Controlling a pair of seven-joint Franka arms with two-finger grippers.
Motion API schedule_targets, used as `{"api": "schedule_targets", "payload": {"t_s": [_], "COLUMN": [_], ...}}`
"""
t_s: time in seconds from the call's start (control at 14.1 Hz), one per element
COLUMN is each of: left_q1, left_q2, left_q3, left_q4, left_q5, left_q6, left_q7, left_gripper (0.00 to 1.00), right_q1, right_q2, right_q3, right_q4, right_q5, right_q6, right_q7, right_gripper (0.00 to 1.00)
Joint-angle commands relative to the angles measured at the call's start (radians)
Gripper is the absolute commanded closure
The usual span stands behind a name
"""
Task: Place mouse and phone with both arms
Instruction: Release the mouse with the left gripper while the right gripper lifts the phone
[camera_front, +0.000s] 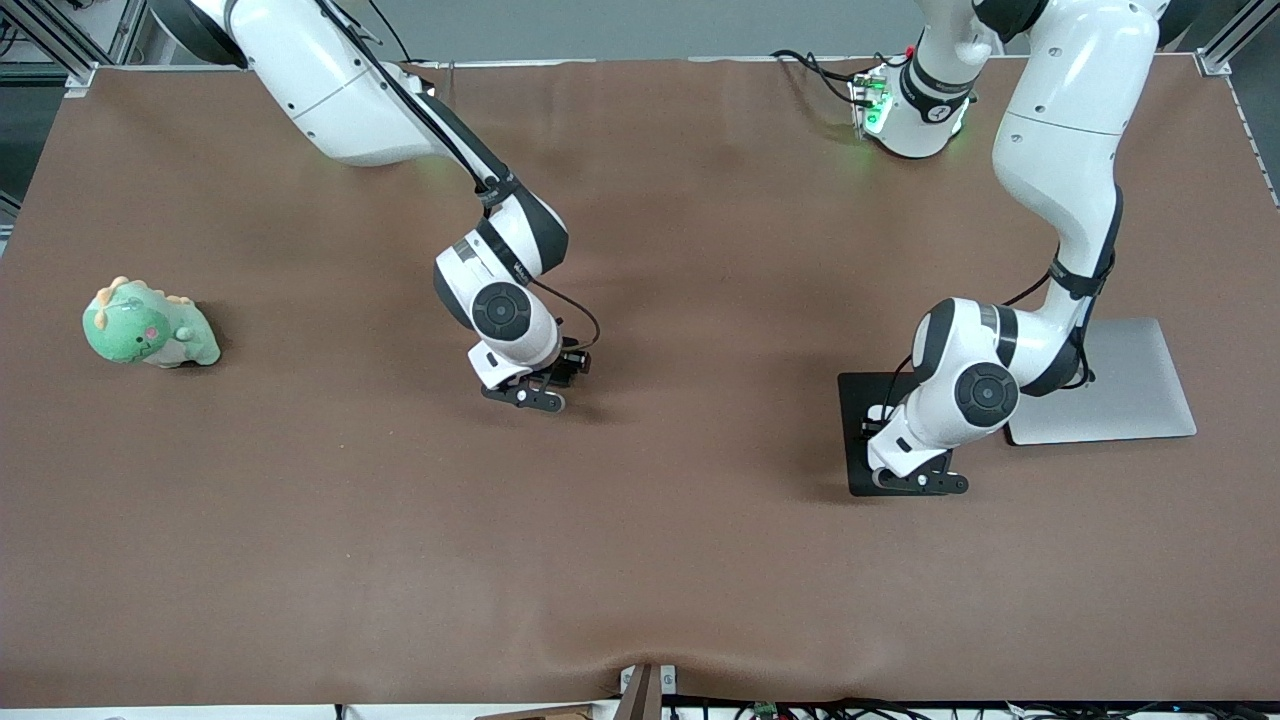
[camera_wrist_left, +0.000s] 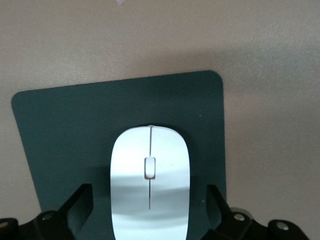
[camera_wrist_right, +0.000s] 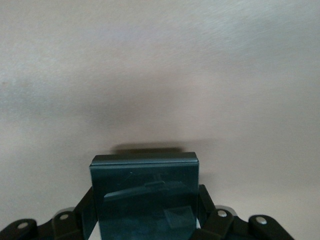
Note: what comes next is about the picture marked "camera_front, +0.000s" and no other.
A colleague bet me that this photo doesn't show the black mouse pad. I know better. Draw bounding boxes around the black mouse pad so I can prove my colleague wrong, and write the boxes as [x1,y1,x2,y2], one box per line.
[837,372,951,498]

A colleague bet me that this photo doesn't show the brown table cloth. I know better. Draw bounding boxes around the brown table cloth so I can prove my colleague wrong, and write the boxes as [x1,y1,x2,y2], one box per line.
[0,55,1280,707]

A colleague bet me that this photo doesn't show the silver laptop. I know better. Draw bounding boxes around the silver laptop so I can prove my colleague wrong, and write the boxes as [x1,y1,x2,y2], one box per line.
[1005,318,1199,447]

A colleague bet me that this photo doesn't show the green dinosaur plush toy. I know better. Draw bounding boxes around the green dinosaur plush toy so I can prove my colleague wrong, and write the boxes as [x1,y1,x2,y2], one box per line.
[82,276,222,370]

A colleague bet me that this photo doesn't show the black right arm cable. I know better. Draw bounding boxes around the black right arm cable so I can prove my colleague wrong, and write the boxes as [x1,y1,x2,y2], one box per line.
[318,0,602,353]

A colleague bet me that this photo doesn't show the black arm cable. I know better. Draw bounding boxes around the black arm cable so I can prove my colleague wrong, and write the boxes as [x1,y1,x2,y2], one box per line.
[878,190,1123,421]
[318,0,602,353]

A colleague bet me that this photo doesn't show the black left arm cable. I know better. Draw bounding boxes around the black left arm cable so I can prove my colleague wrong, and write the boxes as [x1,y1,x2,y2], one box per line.
[878,190,1123,421]

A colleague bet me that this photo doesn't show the black right base cable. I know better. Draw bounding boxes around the black right base cable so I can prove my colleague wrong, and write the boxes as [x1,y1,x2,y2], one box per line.
[370,0,415,65]

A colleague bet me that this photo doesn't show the black left base cables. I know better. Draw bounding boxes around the black left base cables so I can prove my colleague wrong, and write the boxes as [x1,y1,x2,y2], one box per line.
[769,48,881,109]

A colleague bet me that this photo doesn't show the aluminium frame profile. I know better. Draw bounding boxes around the aluminium frame profile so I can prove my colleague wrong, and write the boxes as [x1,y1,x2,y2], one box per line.
[1195,0,1280,79]
[0,0,161,98]

